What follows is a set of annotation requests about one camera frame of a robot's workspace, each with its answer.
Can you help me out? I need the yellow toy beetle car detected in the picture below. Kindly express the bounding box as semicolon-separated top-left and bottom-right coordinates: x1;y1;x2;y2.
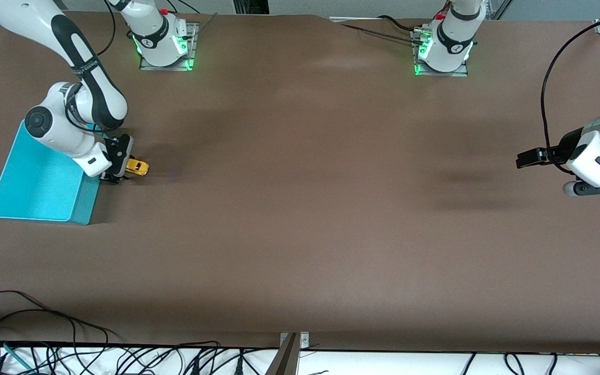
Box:
124;158;150;177

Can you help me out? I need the teal plastic bin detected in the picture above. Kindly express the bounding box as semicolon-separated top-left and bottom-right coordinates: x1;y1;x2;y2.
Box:
0;120;104;226

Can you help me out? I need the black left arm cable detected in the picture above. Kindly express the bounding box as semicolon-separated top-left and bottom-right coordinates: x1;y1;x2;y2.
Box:
541;16;600;172

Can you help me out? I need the black looping arm cable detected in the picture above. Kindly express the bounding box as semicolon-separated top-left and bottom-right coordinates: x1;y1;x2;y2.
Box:
93;0;118;57

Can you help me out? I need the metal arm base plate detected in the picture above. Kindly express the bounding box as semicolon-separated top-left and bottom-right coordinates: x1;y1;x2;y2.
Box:
139;22;199;71
412;29;470;78

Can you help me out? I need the thin grey base cable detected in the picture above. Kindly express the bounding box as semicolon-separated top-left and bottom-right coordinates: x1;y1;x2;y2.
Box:
339;23;420;43
194;13;218;40

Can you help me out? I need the black base cable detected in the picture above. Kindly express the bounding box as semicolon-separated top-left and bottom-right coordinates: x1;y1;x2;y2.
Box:
167;0;201;15
378;15;420;32

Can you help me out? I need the long black cable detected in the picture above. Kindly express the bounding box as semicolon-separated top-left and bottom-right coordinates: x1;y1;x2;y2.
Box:
0;290;79;360
0;308;121;344

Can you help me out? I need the black background post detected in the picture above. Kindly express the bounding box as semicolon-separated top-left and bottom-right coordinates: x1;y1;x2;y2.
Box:
232;0;269;15

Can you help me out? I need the teal cable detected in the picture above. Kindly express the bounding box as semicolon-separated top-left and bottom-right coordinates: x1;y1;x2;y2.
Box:
2;342;33;371

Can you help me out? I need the grey metal post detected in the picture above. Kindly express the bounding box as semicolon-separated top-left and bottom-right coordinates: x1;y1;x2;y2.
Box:
265;333;301;375

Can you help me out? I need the small metal bracket plate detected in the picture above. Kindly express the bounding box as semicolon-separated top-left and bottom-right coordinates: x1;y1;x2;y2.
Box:
279;332;310;349

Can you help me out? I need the white cable shelf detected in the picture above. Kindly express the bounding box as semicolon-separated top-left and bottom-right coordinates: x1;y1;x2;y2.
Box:
0;341;600;375

